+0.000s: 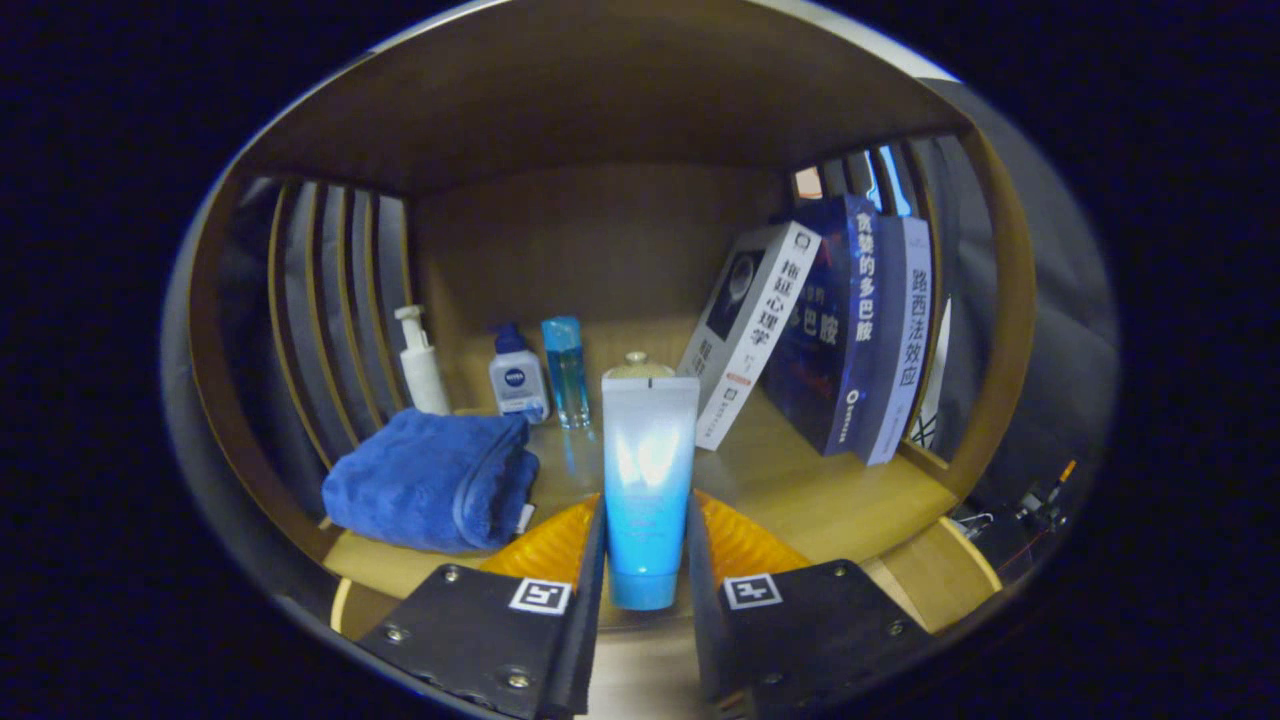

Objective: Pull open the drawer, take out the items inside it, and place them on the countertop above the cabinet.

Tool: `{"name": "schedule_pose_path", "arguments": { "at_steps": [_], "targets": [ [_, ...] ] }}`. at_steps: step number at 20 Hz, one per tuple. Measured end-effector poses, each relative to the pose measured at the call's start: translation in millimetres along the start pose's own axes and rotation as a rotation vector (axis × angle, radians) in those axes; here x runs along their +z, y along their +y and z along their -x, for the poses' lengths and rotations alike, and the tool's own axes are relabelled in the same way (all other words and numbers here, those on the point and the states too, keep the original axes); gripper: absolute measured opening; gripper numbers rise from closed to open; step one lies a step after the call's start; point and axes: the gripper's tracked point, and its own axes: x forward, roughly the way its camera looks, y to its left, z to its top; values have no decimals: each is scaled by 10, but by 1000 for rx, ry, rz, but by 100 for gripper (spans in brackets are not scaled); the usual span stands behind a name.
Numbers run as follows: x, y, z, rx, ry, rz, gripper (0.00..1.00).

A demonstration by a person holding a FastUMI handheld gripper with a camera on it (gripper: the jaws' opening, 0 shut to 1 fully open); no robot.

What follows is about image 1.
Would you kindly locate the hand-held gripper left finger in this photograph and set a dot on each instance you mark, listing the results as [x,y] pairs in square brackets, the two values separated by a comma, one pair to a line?
[590,640]

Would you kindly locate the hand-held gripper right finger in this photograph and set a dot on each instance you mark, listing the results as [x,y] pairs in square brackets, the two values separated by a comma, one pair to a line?
[700,640]

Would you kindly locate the blue and white squeeze tube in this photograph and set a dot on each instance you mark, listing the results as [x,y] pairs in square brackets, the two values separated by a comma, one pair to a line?
[648,480]

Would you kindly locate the wooden countertop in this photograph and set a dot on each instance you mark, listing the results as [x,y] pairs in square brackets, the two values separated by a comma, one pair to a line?
[800,500]

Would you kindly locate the wooden cabinet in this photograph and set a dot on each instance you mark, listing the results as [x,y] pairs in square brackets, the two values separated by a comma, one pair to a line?
[600,250]

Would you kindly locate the folded blue towel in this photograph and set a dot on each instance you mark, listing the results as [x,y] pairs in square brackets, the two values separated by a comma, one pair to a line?
[430,480]

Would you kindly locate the clear blue bottle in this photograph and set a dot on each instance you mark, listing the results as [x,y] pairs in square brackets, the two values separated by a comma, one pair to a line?
[566,380]

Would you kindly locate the white bottle with blue cap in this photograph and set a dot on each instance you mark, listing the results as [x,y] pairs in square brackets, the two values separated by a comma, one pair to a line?
[517,385]

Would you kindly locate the beige lidded cup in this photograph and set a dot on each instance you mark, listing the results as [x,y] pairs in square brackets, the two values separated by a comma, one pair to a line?
[638,368]

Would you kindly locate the white pump bottle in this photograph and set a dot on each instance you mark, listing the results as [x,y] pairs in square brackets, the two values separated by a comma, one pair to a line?
[425,375]

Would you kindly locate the white book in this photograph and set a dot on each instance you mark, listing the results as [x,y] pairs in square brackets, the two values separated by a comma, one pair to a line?
[760,320]

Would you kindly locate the dark blue book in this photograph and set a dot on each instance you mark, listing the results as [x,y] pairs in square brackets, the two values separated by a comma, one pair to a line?
[830,340]

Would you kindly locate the black device with orange part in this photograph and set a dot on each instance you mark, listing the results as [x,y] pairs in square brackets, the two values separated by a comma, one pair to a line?
[1035,500]

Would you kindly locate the pale lavender book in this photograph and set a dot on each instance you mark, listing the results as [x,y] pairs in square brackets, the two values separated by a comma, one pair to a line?
[910,330]

